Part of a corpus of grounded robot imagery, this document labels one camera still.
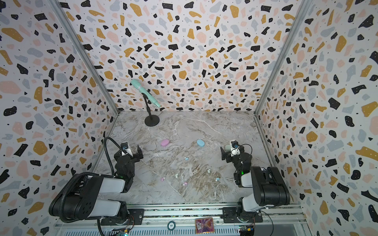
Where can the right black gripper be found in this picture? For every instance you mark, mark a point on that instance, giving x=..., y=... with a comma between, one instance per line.
x=232, y=159

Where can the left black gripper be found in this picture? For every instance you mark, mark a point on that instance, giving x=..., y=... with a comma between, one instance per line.
x=137, y=156

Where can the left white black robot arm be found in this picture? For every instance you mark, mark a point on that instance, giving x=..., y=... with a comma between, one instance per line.
x=79, y=199

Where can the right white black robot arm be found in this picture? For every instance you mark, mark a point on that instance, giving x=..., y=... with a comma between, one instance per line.
x=267, y=185

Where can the blue earbud case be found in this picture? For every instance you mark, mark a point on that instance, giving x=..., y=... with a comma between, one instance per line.
x=201, y=143

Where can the pink earbud case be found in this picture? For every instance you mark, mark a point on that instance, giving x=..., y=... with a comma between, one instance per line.
x=165, y=143

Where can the black microphone stand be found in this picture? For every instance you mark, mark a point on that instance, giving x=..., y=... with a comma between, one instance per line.
x=151, y=120

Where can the colourful square card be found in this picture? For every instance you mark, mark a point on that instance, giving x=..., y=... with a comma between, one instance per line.
x=204, y=225

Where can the mint green microphone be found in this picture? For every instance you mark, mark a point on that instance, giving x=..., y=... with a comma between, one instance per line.
x=139, y=87

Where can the round black white button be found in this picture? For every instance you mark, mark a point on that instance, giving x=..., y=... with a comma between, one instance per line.
x=171, y=225

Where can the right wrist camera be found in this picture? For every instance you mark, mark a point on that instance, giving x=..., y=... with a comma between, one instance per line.
x=234, y=148

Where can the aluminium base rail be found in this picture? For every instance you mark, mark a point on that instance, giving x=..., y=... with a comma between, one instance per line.
x=152, y=220

